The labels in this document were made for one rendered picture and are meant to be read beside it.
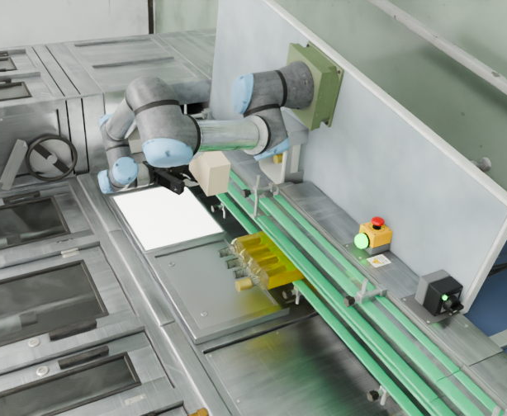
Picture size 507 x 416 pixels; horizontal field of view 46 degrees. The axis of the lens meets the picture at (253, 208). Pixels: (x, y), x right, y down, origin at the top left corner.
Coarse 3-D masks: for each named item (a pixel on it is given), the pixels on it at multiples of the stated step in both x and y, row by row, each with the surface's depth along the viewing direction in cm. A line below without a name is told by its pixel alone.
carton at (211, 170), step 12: (204, 156) 201; (216, 156) 201; (192, 168) 210; (204, 168) 201; (216, 168) 198; (228, 168) 200; (204, 180) 203; (216, 180) 201; (228, 180) 204; (216, 192) 205
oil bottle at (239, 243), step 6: (252, 234) 206; (258, 234) 206; (264, 234) 206; (234, 240) 203; (240, 240) 202; (246, 240) 203; (252, 240) 203; (258, 240) 203; (264, 240) 204; (270, 240) 205; (234, 246) 201; (240, 246) 200; (246, 246) 201; (252, 246) 202; (234, 252) 201
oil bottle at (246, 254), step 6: (258, 246) 201; (264, 246) 201; (270, 246) 202; (276, 246) 202; (240, 252) 199; (246, 252) 198; (252, 252) 198; (258, 252) 199; (264, 252) 199; (270, 252) 199; (246, 258) 196; (246, 264) 197
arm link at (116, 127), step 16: (144, 80) 150; (160, 80) 150; (128, 96) 154; (144, 96) 147; (160, 96) 147; (176, 96) 151; (128, 112) 162; (112, 128) 175; (128, 128) 171; (112, 144) 183; (128, 144) 186
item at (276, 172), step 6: (258, 162) 227; (264, 162) 227; (270, 162) 228; (282, 162) 211; (264, 168) 226; (270, 168) 226; (276, 168) 226; (282, 168) 212; (270, 174) 222; (276, 174) 222; (282, 174) 213; (276, 180) 219; (282, 180) 214
